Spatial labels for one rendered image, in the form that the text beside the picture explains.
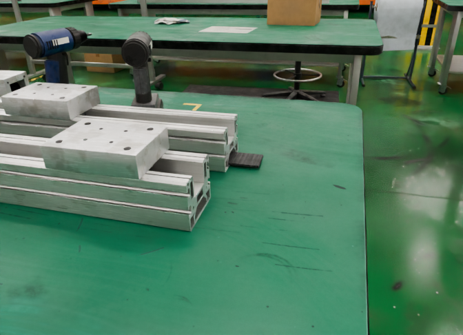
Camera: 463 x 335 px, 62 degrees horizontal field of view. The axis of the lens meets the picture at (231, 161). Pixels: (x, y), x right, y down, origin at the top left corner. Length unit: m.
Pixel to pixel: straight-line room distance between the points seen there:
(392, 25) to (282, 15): 1.73
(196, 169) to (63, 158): 0.20
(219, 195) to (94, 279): 0.25
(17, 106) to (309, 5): 1.94
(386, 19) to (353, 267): 3.63
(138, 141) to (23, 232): 0.23
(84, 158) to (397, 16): 3.70
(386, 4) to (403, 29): 0.29
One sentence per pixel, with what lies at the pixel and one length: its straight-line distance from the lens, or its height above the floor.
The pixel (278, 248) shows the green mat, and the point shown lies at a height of 0.78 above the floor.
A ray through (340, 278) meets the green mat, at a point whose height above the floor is 0.78.
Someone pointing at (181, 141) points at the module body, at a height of 0.84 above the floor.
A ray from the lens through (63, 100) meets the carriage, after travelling 0.85.
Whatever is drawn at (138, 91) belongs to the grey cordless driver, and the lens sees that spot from 0.94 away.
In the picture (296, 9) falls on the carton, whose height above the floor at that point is 0.87.
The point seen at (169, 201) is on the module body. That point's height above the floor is 0.83.
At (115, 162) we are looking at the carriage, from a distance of 0.58.
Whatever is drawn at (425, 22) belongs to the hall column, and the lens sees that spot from 6.15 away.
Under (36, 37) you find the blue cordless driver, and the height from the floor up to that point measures 0.99.
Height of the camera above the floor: 1.14
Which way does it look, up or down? 27 degrees down
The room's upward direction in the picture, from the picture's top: 2 degrees counter-clockwise
